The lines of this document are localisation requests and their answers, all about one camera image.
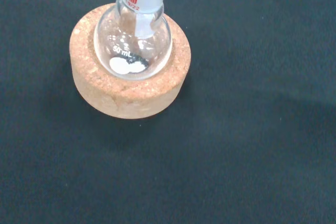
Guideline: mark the clear glass round-bottom flask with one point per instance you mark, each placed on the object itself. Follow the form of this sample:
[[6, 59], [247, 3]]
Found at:
[[118, 37]]

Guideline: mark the black bench cloth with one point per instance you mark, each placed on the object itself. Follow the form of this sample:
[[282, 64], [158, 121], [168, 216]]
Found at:
[[236, 129]]

